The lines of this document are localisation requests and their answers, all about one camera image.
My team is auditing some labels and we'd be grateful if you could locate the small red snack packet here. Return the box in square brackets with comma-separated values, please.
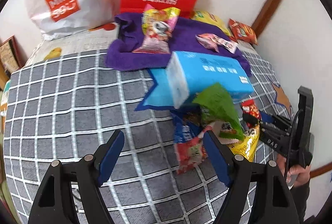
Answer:
[240, 99, 261, 129]

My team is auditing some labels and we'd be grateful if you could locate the green triangular snack packet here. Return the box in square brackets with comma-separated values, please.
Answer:
[192, 83, 245, 144]

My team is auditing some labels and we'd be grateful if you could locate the blue snack packet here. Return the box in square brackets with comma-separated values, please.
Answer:
[171, 105, 203, 144]

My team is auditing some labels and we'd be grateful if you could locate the strawberry pink snack packet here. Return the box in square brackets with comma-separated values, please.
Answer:
[174, 134, 208, 174]

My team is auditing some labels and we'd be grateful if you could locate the pink white candy packet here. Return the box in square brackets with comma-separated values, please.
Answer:
[196, 33, 237, 54]

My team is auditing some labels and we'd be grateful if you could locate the panda pink snack packet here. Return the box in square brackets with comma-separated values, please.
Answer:
[132, 20, 172, 54]

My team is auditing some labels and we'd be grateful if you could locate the pink yellow snack packet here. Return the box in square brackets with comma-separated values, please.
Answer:
[142, 4, 181, 34]

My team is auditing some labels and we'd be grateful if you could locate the right hand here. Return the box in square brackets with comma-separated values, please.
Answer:
[276, 154, 311, 187]

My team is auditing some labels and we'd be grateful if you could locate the grey checked blanket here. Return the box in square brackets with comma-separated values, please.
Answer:
[2, 49, 295, 224]

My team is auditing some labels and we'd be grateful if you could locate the blue tissue pack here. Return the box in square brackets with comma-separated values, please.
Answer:
[136, 51, 254, 111]

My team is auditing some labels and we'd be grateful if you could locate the orange chips bag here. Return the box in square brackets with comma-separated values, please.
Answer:
[228, 19, 258, 45]

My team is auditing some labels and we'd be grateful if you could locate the yellow chips bag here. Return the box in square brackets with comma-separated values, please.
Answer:
[190, 11, 231, 36]

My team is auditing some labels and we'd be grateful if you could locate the purple towel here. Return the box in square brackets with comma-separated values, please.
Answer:
[105, 12, 252, 77]

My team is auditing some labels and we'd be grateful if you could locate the patterned brown book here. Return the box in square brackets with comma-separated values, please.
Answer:
[1, 36, 24, 76]

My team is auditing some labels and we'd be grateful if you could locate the newspaper sheet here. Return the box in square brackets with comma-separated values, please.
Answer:
[25, 23, 119, 66]

